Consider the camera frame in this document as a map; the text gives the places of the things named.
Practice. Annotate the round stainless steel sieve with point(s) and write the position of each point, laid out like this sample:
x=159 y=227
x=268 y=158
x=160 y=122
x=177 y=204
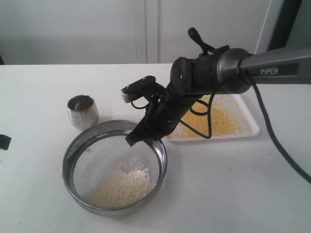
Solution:
x=93 y=152

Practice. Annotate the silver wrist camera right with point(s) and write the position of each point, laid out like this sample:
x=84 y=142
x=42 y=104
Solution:
x=133 y=92

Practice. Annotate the stainless steel cup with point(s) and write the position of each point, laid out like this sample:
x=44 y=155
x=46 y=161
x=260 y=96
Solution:
x=83 y=112

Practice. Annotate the yellow millet grains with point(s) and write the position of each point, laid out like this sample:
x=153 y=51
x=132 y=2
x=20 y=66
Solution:
x=228 y=116

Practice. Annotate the white rice grains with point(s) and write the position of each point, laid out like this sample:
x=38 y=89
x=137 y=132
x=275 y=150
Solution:
x=122 y=185

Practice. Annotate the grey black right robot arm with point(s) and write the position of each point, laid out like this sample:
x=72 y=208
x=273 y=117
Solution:
x=226 y=72

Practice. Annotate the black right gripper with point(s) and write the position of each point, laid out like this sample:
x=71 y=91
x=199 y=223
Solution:
x=162 y=116

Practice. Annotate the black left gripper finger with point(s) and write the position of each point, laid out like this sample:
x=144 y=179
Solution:
x=4 y=142

